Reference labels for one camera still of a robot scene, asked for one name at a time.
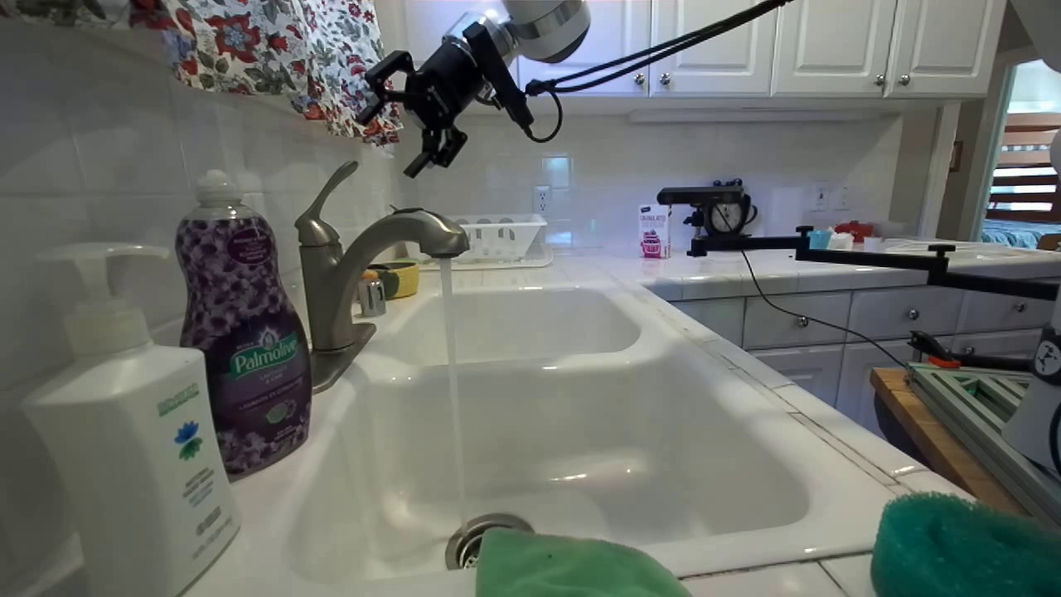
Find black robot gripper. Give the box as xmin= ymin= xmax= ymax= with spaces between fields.
xmin=355 ymin=16 xmax=534 ymax=179

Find grey metal tap faucet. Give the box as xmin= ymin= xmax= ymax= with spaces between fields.
xmin=296 ymin=159 xmax=472 ymax=391

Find floral window curtain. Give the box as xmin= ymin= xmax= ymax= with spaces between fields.
xmin=129 ymin=0 xmax=402 ymax=145

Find white plastic basket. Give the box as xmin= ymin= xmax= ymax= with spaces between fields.
xmin=458 ymin=216 xmax=548 ymax=260

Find yellow cup behind faucet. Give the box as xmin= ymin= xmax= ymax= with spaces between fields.
xmin=378 ymin=260 xmax=420 ymax=298

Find purple dish soap bottle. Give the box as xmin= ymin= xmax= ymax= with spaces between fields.
xmin=176 ymin=169 xmax=312 ymax=478

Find white double basin sink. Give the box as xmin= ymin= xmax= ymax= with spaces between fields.
xmin=187 ymin=255 xmax=975 ymax=597

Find white upper cabinets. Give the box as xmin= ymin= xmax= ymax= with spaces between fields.
xmin=395 ymin=0 xmax=1011 ymax=107

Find white pump soap dispenser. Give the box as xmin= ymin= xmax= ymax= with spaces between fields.
xmin=27 ymin=243 xmax=240 ymax=597

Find near basin drain strainer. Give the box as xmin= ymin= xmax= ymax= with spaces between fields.
xmin=443 ymin=511 xmax=534 ymax=571

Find green cloth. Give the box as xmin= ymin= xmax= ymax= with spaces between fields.
xmin=475 ymin=529 xmax=691 ymax=597

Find white lower cabinet drawers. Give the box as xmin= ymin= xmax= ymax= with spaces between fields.
xmin=675 ymin=287 xmax=1052 ymax=430

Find green sponge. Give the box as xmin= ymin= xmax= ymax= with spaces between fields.
xmin=870 ymin=494 xmax=1061 ymax=597

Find black stereo camera bar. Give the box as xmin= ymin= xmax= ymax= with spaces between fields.
xmin=658 ymin=183 xmax=749 ymax=206

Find black camera cable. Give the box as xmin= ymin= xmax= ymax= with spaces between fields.
xmin=736 ymin=249 xmax=912 ymax=367

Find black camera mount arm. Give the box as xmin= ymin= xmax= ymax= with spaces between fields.
xmin=691 ymin=207 xmax=1057 ymax=300

